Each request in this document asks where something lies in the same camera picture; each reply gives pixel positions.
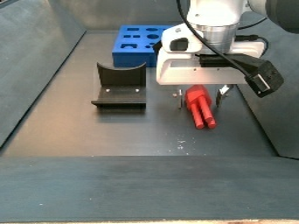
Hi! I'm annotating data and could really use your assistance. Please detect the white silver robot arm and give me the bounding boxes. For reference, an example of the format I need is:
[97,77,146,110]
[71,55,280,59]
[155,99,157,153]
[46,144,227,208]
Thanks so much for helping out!
[154,0,299,109]

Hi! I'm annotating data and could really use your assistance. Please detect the red three prong object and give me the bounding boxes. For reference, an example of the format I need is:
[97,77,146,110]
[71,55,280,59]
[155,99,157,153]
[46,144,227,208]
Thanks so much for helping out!
[185,85,217,129]

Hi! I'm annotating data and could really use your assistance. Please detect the blue foam shape board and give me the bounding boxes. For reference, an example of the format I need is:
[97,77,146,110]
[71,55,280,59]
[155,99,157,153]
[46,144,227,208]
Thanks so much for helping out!
[113,24,170,67]

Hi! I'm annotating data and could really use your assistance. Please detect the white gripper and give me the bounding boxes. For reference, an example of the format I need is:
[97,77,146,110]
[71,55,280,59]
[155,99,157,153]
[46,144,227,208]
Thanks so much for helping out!
[157,24,266,109]

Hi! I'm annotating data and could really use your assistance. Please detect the black curved fixture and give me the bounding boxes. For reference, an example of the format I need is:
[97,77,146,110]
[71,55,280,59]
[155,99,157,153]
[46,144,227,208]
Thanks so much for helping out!
[91,64,146,109]

